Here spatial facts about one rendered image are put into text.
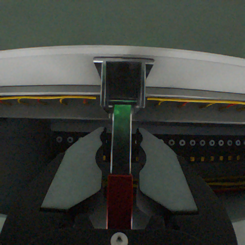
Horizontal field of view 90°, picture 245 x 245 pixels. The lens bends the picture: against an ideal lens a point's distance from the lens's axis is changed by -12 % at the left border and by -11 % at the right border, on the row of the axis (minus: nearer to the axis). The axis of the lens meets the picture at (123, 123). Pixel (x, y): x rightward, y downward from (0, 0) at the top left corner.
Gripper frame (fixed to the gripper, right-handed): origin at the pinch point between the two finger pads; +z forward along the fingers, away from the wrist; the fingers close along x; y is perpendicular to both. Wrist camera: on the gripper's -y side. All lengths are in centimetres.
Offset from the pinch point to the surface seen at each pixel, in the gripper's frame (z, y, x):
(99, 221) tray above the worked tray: -1.4, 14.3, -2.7
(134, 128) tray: 10.2, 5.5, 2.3
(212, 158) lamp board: 7.7, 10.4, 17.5
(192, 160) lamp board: 7.6, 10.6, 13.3
